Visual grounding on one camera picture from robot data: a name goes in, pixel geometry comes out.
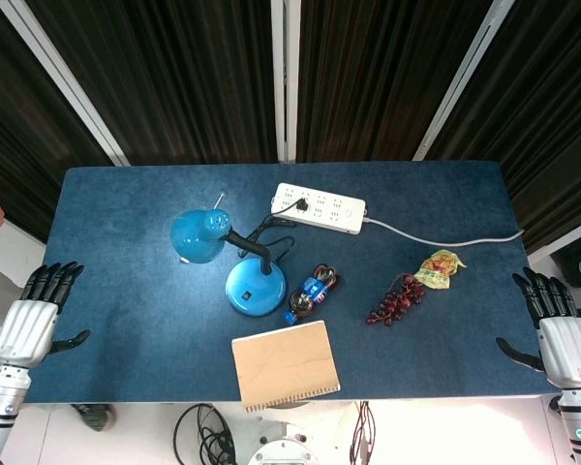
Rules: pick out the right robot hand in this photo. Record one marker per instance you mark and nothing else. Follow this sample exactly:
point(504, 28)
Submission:
point(561, 334)

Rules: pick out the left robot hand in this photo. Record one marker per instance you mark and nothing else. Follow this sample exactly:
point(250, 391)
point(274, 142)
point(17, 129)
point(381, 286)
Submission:
point(26, 322)

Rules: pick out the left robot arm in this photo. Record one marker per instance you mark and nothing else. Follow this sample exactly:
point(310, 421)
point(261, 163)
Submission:
point(0, 407)

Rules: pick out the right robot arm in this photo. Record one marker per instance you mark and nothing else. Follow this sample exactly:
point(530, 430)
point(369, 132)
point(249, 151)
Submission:
point(578, 426)

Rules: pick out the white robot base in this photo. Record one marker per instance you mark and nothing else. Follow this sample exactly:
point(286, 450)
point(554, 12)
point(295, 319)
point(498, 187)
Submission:
point(283, 443)

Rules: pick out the blue desk lamp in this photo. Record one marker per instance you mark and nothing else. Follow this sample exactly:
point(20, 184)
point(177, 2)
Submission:
point(232, 257)

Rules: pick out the black bag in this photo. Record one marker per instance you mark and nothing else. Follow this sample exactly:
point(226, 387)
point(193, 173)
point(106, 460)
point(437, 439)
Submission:
point(578, 261)

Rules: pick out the green camouflage shoe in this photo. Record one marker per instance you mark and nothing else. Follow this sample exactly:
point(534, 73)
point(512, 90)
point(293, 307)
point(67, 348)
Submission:
point(94, 415)

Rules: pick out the yellow snack packet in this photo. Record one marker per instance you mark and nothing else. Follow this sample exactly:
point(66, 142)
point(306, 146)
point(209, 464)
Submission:
point(438, 269)

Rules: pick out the red plastic grape bunch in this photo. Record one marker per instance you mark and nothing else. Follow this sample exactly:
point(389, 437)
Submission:
point(399, 300)

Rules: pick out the small cola bottle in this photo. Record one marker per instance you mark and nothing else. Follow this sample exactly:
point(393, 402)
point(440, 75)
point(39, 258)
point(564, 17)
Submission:
point(312, 290)

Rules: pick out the brown spiral notebook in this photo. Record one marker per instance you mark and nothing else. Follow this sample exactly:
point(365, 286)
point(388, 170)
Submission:
point(285, 363)

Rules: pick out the blue table cloth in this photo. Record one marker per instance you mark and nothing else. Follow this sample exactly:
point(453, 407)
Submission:
point(290, 286)

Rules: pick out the white power strip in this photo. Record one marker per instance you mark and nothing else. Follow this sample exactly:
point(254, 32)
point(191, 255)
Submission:
point(319, 207)

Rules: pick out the white window frame post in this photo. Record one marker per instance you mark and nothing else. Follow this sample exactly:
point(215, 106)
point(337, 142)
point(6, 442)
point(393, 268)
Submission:
point(285, 80)
point(462, 80)
point(60, 80)

